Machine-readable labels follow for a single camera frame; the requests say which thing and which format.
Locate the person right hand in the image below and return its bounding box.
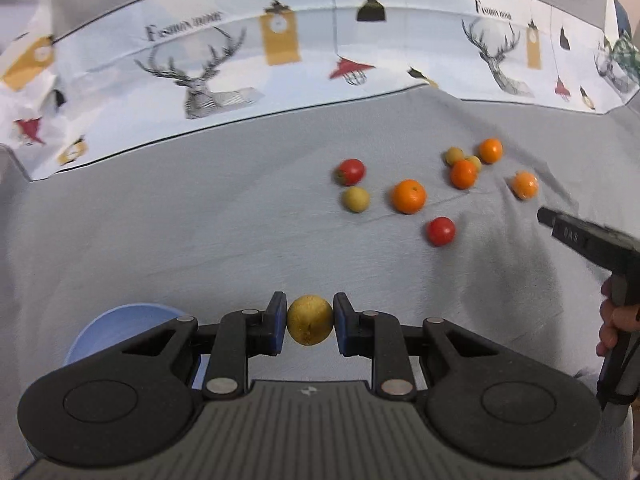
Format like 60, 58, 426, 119
596, 276, 639, 358

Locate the red tomato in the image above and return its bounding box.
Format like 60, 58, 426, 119
334, 158, 367, 186
426, 217, 457, 247

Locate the orange back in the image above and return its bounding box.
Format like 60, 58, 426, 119
477, 138, 503, 165

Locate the red tomato upper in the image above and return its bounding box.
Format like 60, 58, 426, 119
334, 158, 367, 186

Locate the red tomato lower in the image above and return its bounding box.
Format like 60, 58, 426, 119
426, 217, 457, 247

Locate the blue plate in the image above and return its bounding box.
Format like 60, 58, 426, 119
64, 304, 192, 365

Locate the grey bed sheet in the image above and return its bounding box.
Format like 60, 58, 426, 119
0, 0, 640, 480

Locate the large orange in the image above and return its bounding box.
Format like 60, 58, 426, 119
390, 179, 427, 214

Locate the yellow-green round fruit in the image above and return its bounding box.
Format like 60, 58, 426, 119
286, 295, 333, 346

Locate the deer print pillowcase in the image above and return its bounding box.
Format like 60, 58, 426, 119
1, 0, 639, 180

